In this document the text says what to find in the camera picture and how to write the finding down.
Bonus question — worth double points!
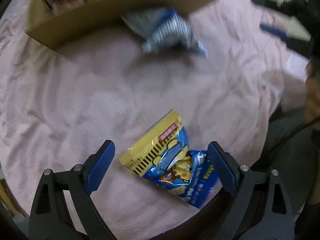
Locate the brown cardboard box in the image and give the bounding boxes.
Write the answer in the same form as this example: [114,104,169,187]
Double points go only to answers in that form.
[25,0,214,49]

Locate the pink bed duvet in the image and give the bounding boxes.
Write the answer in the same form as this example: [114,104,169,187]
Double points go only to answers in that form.
[0,0,311,240]

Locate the blue yellow bear snack bag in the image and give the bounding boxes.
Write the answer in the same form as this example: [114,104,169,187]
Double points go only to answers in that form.
[119,109,218,209]

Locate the blue white snack bag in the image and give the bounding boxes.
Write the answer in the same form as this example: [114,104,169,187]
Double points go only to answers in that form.
[121,7,208,58]

